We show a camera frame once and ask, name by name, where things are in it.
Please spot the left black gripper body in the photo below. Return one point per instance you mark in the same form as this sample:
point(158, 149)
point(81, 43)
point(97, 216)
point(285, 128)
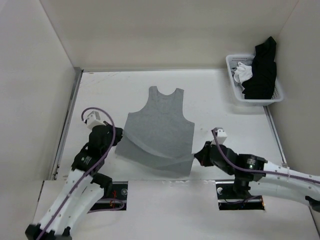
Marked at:
point(117, 138)

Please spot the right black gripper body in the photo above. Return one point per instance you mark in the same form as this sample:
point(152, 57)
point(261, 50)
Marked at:
point(206, 160)

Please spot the grey tank top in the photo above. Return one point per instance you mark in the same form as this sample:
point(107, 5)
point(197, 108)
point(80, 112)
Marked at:
point(159, 136)

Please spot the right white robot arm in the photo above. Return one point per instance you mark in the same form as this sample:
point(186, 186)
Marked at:
point(254, 175)

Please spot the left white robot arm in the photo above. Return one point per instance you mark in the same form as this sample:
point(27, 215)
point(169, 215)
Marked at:
point(83, 187)

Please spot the black tank top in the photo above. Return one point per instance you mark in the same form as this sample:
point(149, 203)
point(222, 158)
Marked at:
point(261, 85)

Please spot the white tank top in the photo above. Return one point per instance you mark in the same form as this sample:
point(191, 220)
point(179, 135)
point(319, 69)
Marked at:
point(242, 73)

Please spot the white plastic laundry basket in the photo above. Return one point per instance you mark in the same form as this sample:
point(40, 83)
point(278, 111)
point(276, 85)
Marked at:
point(231, 61)

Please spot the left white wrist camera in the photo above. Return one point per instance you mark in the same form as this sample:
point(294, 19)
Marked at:
point(93, 119)

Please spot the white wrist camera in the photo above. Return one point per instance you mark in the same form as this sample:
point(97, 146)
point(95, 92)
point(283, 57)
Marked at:
point(93, 119)
point(219, 136)

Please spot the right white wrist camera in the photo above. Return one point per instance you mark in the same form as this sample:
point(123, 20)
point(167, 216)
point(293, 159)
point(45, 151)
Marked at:
point(219, 136)

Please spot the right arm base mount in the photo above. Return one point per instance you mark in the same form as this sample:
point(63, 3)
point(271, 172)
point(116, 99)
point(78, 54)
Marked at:
point(229, 200)

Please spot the left metal table rail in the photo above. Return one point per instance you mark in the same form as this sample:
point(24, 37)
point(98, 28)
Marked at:
point(66, 124)

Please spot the metal table rail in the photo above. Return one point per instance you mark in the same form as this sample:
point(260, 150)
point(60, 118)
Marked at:
point(275, 134)
point(66, 124)

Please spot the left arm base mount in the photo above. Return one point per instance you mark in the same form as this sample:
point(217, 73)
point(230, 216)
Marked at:
point(116, 197)

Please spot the right metal table rail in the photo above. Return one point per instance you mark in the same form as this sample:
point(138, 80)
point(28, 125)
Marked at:
point(275, 134)

